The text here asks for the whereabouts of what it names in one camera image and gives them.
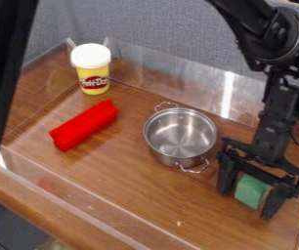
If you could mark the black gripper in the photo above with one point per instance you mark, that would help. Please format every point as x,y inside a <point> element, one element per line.
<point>280,174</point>

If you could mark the green foam block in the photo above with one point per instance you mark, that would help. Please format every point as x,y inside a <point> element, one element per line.
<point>251,191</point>

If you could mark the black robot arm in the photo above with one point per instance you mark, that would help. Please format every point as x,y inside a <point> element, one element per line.
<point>267,37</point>

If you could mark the black foreground object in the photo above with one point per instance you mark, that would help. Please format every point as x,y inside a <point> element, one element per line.
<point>1,81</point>

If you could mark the stainless steel pot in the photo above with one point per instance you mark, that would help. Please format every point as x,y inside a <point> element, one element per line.
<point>180,135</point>

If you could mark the clear acrylic barrier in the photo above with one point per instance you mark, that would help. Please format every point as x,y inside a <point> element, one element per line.
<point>103,196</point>

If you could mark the red foam block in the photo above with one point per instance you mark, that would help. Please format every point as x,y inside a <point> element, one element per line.
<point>87,123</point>

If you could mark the yellow play-doh can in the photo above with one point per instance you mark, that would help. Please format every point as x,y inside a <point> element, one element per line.
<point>91,59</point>

